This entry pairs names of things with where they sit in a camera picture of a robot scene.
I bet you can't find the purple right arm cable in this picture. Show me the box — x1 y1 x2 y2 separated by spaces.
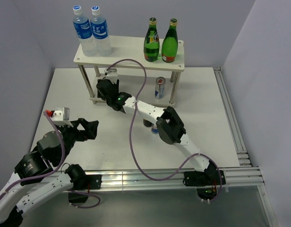
106 58 224 201

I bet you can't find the silver blue energy can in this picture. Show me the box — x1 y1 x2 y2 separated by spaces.
155 77 166 99
151 126 158 134

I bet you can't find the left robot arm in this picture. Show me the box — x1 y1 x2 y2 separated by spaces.
0 118 99 227

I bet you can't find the right clear water bottle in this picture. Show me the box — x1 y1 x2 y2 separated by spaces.
90 6 112 57

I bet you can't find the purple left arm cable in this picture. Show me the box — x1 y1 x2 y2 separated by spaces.
0 110 101 210

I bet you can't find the aluminium frame rail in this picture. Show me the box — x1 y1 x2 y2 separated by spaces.
86 167 265 192

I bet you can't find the short green Perrier bottle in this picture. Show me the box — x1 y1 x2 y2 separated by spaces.
144 17 160 62

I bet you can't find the clear water bottle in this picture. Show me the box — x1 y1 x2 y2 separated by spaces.
90 6 112 57
73 5 97 57

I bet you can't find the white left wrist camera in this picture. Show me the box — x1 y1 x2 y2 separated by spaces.
44 107 73 127

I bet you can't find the left clear water bottle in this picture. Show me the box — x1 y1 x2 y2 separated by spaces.
73 5 97 57

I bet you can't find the tall green Perrier bottle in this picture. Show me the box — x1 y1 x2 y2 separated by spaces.
162 18 178 63

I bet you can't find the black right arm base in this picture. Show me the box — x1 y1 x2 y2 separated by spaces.
183 168 226 200

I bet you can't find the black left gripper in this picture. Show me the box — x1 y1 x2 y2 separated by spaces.
56 117 99 164

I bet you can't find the white two-tier shelf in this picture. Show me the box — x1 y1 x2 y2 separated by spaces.
74 35 185 107

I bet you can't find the black yellow can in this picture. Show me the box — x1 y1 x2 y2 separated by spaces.
143 119 153 128

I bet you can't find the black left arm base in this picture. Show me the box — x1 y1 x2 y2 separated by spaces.
68 174 102 206

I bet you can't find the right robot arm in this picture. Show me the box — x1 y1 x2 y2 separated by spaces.
96 79 222 186

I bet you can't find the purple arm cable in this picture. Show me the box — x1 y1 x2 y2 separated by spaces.
0 110 101 210
106 58 224 201

